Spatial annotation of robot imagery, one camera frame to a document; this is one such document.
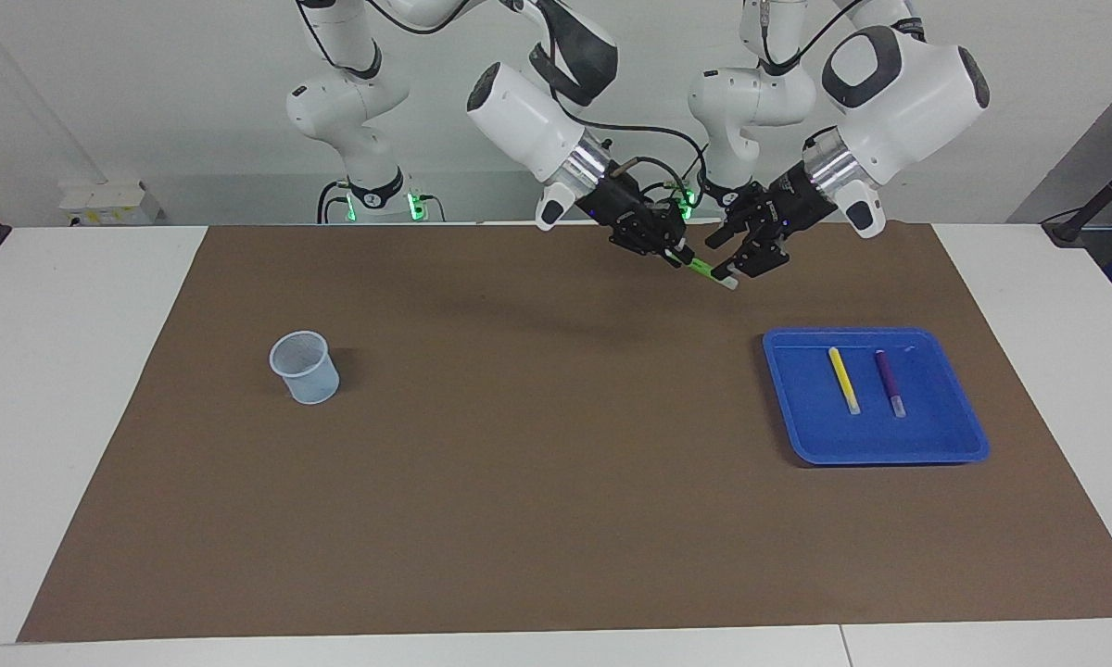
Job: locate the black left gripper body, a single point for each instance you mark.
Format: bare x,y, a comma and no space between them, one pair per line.
797,199

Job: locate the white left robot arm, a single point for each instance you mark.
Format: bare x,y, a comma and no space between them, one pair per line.
908,83

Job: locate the green pen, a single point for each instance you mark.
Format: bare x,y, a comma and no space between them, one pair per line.
704,270

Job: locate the translucent plastic cup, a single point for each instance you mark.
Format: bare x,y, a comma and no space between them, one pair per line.
308,375

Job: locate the purple pen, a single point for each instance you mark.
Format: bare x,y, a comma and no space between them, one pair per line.
889,380

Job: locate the yellow pen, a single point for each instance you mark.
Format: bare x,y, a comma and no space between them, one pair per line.
844,381

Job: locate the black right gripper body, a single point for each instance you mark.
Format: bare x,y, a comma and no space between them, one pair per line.
625,211

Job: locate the brown table mat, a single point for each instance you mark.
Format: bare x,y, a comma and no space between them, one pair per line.
556,463

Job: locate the blue plastic tray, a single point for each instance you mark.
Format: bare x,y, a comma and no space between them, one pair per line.
927,435

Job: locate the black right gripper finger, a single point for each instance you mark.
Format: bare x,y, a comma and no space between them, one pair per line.
644,248
676,232

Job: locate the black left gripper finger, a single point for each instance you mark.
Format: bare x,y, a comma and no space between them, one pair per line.
746,218
764,255

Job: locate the white wall box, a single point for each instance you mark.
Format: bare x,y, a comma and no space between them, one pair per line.
107,204

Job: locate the black stand pole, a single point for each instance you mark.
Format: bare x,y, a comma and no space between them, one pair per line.
1103,199

